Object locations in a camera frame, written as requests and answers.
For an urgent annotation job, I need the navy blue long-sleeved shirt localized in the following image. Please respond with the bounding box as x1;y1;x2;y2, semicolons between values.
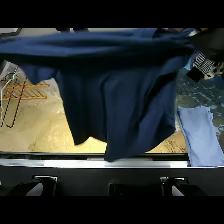
0;27;202;163

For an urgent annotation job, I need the silver frame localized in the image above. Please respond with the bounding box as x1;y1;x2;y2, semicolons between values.
0;157;224;197

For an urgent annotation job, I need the light blue garment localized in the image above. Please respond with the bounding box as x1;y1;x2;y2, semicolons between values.
176;105;224;168

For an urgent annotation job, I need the checked shirt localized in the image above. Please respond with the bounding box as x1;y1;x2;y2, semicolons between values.
192;50;218;74

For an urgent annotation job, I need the black clothes hanger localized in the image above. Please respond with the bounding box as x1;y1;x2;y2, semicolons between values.
0;79;28;130

